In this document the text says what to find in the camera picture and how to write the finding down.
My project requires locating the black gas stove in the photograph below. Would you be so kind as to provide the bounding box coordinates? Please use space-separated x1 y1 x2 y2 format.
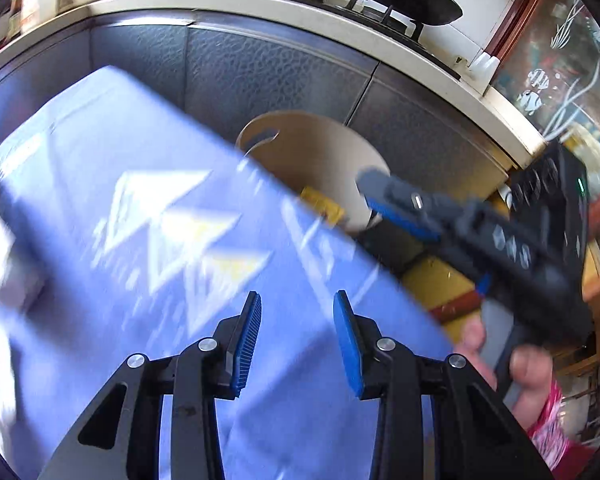
187 0 464 81

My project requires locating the person's right forearm pink sleeve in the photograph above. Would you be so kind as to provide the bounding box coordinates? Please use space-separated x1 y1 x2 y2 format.
526 379 600 480

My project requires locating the glass door with fish print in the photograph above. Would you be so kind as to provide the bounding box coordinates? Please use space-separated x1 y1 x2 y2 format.
489 0 600 171

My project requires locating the person's right hand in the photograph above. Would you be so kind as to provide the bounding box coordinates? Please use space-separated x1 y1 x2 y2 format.
454 316 556 428

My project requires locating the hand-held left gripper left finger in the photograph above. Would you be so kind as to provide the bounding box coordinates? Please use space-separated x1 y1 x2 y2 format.
37 290 263 480

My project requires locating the white plastic holder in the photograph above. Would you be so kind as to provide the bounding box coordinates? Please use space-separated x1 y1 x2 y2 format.
466 52 502 87

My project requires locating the grey kitchen counter cabinet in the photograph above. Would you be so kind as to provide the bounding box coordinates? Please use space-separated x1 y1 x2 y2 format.
0 0 548 286

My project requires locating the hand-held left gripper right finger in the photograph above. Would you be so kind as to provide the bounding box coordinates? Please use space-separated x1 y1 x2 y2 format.
332 290 556 480

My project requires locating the blue printed tablecloth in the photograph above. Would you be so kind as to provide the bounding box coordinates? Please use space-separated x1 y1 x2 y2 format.
0 65 457 480

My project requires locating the yellow snack packet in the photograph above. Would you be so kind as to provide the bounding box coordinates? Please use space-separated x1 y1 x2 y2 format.
300 186 347 226

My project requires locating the beige round trash bin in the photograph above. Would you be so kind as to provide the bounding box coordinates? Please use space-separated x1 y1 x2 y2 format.
236 110 394 234

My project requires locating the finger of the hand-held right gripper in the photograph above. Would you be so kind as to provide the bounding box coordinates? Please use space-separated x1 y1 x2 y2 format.
355 167 463 247

